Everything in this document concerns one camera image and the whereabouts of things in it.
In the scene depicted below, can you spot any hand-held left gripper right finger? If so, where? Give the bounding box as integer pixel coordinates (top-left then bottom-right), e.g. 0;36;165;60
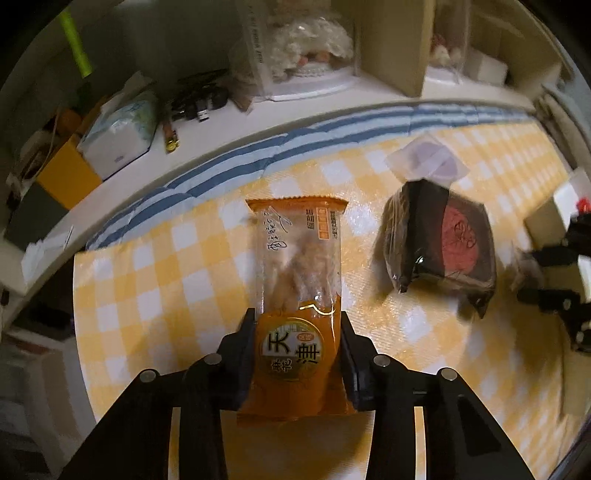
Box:
341;311;525;480

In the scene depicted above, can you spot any small white box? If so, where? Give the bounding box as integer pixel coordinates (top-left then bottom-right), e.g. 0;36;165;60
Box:
464;48;509;86

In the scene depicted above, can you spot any white tray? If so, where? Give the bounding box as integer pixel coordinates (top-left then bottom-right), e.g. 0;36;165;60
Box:
524;168;591;241

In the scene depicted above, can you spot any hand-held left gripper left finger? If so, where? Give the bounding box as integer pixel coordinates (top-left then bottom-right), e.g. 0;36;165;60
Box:
60;307;257;480

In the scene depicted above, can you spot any green stick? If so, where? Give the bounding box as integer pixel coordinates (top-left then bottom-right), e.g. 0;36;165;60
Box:
58;4;93;77

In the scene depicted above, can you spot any white tissue pack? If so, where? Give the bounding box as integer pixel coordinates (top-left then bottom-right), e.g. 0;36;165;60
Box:
76;90;158;181

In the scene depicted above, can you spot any black box in clear wrap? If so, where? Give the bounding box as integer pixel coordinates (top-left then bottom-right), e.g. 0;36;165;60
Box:
376;179;498;319

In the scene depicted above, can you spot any clear case with white flowers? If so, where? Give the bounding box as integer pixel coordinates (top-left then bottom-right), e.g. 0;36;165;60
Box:
228;0;361;102

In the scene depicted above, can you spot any white paper sheet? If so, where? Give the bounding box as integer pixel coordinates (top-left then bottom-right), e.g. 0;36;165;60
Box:
23;226;77;282

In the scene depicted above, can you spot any yellow checked tablecloth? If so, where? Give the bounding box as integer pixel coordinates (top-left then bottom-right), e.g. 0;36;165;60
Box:
74;124;583;480

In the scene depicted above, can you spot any white shelf unit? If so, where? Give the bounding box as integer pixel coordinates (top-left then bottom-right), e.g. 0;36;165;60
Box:
0;0;591;296

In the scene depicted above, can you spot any small doll in clear box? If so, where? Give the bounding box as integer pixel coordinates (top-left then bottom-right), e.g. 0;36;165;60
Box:
425;0;467;84

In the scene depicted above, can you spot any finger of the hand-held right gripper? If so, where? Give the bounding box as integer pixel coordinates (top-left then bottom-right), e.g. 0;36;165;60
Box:
516;286;583;352
530;231;580;268

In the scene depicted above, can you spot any frosted packet with purple pastry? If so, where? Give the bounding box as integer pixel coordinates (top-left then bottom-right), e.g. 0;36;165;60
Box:
385;134;469;183

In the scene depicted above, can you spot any yellow box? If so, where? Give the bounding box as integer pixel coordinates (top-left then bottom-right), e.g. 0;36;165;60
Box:
34;111;105;210

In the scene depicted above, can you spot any orange snack packet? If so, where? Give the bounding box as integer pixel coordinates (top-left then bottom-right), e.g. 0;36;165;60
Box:
236;196;358;428

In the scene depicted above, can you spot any bunch of black keys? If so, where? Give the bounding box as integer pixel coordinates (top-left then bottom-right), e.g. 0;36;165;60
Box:
171;69;229;123

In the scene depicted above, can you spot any dark grey box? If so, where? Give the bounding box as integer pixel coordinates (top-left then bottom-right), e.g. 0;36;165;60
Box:
4;178;70;252

